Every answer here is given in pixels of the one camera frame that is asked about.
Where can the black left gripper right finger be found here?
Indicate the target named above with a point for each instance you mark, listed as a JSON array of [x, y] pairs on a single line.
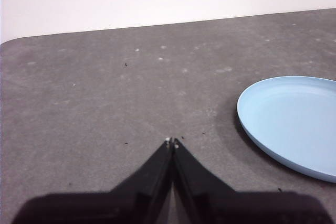
[[223, 205]]

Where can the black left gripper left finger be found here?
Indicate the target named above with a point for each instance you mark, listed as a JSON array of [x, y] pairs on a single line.
[[126, 203]]

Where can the light blue round plate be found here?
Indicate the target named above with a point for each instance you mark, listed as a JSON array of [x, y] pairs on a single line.
[[294, 124]]

